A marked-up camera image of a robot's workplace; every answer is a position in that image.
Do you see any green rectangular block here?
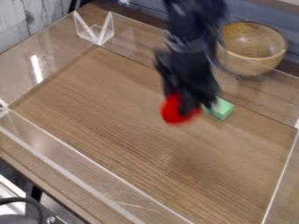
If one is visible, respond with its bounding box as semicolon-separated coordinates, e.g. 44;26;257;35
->
202;97;235;121

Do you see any clear acrylic corner bracket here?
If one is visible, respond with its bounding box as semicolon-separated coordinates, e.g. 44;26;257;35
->
72;11;115;46

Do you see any clear acrylic tray wall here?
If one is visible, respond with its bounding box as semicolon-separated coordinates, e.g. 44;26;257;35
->
0;15;297;224

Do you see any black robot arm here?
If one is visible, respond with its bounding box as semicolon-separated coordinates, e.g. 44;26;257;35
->
155;0;227;116

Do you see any tan ceramic bowl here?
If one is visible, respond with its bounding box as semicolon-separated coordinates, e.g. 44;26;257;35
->
217;21;289;76

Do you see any red felt strawberry toy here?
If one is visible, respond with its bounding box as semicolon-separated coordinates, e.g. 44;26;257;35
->
161;93;202;125

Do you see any black cable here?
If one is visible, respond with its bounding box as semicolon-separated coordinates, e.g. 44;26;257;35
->
0;197;42;224

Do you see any black metal table leg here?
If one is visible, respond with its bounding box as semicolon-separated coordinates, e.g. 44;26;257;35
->
31;185;43;202

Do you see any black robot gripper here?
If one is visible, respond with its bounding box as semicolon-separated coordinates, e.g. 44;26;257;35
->
155;38;221;116

